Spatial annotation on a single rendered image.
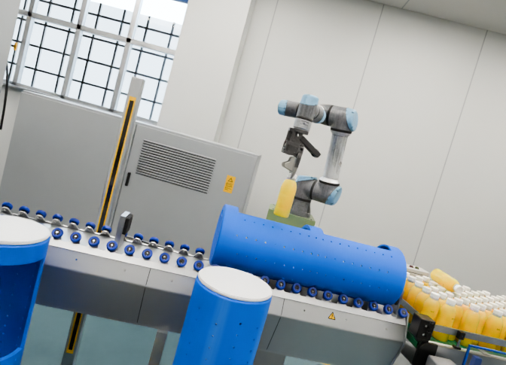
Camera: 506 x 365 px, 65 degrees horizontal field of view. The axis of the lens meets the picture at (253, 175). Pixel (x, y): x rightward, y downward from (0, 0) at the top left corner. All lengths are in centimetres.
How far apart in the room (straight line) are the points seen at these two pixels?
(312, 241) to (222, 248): 40
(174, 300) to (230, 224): 40
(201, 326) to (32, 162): 285
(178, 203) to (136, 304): 173
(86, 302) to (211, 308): 70
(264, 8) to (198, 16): 78
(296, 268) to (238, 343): 49
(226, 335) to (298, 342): 63
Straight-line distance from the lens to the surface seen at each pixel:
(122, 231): 182
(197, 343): 146
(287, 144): 169
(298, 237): 178
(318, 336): 195
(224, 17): 456
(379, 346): 207
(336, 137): 217
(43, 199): 395
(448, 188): 495
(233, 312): 138
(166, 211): 350
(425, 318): 197
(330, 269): 182
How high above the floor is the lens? 154
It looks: 5 degrees down
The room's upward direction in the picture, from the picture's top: 15 degrees clockwise
